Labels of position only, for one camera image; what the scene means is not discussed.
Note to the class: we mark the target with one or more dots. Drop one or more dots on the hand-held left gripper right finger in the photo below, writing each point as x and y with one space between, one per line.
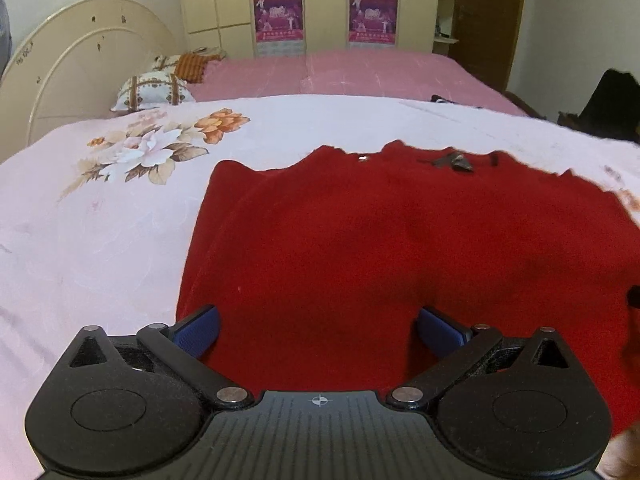
440 332

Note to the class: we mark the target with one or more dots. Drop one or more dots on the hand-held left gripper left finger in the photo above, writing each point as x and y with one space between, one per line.
197 332

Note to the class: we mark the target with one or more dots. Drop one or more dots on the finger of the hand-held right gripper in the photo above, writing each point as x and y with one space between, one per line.
635 296

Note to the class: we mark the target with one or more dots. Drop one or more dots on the red sequined sweater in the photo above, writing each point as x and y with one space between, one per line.
375 240

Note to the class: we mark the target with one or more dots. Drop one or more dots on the white floral blanket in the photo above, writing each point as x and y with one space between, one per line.
100 240

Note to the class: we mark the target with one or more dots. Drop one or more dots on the black bag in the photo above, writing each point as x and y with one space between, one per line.
617 107

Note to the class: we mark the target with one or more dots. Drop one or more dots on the black white striped cloth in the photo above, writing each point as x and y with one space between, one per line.
441 98

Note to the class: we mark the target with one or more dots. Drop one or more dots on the white patterned pillow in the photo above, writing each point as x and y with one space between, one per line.
150 91
165 62

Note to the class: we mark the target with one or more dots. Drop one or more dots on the orange striped pillow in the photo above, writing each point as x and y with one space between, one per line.
195 66

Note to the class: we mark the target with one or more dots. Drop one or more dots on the pink checked bedsheet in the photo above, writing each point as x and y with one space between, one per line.
360 75

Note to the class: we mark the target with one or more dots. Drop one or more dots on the cream round headboard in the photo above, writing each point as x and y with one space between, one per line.
70 75

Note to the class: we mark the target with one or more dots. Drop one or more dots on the brown wooden door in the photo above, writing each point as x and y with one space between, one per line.
487 20

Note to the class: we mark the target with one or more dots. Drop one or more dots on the cream corner shelf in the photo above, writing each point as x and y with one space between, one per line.
446 10

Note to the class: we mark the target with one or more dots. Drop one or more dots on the cream wardrobe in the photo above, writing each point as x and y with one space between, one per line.
325 5

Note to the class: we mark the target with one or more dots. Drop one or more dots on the purple wall poster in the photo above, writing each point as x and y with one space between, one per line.
373 17
279 17

